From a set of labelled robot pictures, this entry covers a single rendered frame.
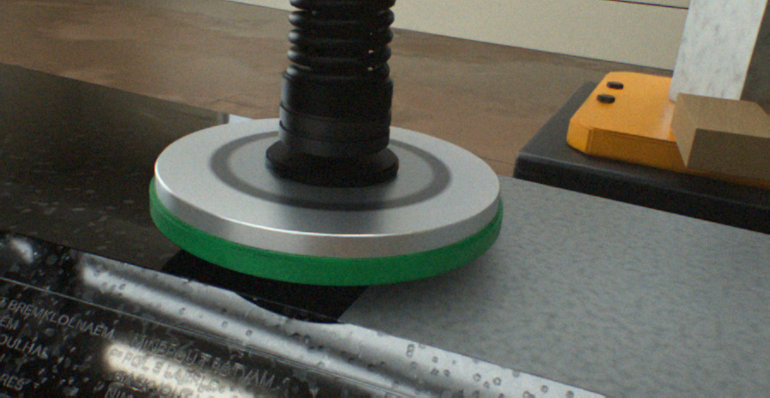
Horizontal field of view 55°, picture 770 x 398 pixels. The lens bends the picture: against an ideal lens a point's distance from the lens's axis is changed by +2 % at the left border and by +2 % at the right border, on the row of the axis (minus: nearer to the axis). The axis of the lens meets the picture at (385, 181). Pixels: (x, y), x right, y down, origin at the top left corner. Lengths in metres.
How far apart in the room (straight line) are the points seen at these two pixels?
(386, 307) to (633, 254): 0.20
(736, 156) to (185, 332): 0.68
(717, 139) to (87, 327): 0.71
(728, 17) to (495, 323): 0.85
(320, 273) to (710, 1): 0.96
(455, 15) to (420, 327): 6.51
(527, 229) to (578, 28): 6.07
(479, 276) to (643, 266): 0.12
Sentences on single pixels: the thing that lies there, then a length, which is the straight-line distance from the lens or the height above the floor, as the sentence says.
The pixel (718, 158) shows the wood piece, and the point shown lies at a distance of 0.93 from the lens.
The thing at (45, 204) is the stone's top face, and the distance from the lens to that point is 0.55.
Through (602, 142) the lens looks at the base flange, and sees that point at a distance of 1.05.
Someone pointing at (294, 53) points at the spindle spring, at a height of 0.95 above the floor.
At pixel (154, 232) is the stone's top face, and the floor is 0.83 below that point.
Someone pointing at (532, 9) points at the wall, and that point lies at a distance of 6.66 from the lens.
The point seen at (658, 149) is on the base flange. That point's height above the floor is 0.77.
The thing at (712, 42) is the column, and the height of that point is 0.89.
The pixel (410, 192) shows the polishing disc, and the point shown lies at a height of 0.88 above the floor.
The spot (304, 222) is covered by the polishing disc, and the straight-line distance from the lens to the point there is 0.37.
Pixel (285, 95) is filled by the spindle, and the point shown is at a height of 0.93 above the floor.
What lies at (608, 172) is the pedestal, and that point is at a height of 0.74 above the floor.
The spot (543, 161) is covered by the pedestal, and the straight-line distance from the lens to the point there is 1.01.
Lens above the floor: 1.03
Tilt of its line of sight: 20 degrees down
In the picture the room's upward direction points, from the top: 5 degrees clockwise
